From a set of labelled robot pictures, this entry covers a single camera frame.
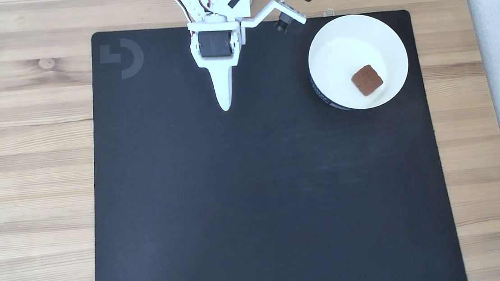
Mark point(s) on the brown toy block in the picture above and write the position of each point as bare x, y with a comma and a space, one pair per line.
367, 80

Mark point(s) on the small clear plastic clip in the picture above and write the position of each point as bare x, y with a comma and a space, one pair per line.
329, 12

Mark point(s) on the black mouse mat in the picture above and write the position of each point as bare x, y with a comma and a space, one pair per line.
237, 205

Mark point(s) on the white round bowl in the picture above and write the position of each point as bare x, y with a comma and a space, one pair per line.
342, 60

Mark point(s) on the camera on white mount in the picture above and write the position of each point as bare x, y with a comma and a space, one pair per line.
282, 14

